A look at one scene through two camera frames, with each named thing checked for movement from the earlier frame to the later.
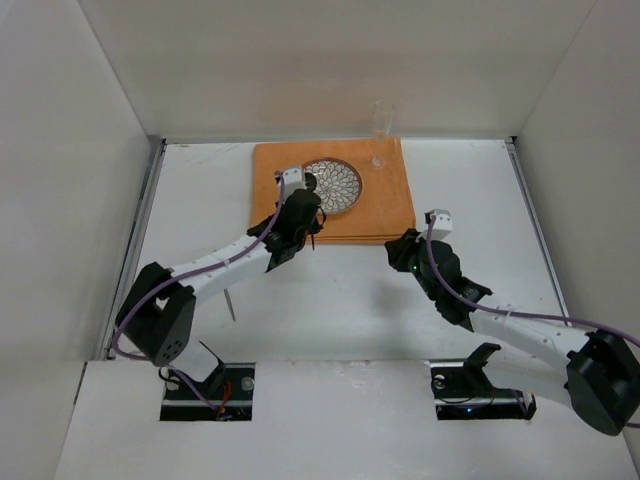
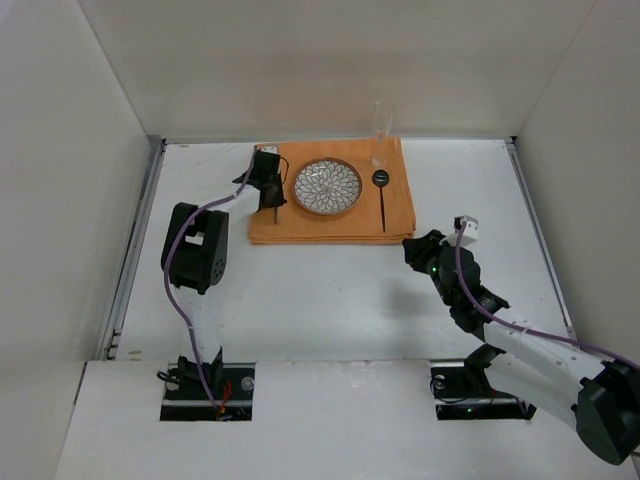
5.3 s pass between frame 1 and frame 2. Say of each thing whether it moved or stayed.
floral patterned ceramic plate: stayed
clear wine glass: stayed
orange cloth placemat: stayed
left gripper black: moved
